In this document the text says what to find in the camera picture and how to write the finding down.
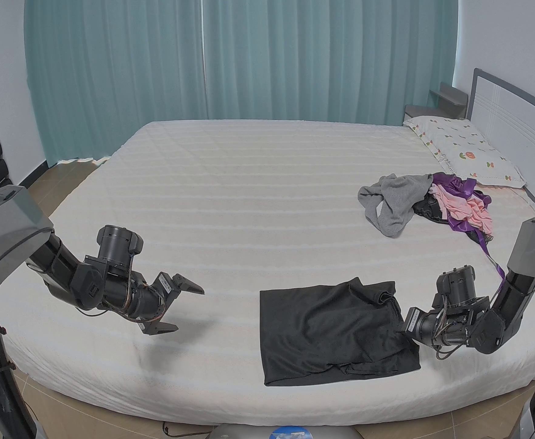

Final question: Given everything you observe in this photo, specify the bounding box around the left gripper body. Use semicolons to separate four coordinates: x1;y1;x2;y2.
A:
111;271;179;336

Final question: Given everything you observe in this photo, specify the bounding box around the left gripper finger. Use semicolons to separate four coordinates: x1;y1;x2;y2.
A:
144;322;179;337
171;273;205;296

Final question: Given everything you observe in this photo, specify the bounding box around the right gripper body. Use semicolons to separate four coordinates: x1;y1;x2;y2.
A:
404;307;454;348

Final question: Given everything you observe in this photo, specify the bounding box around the black T-shirt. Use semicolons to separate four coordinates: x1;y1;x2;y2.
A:
259;278;421;387

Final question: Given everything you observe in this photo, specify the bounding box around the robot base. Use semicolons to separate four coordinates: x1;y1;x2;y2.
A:
210;423;348;439

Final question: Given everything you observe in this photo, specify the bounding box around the bed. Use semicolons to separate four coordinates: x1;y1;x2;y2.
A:
0;68;535;429

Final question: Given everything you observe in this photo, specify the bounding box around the pile of clothes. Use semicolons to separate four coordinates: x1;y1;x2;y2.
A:
413;172;507;283

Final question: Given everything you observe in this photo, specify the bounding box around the grey knit garment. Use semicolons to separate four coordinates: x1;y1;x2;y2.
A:
358;174;434;239

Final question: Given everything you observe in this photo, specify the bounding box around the white printed pillow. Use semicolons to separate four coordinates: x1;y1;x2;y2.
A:
404;116;528;188

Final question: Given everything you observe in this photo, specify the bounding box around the blue-green curtain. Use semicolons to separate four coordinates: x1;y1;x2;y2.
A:
23;0;209;164
202;0;460;127

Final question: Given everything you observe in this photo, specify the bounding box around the grey bedside table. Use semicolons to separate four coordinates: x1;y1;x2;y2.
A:
405;82;469;120

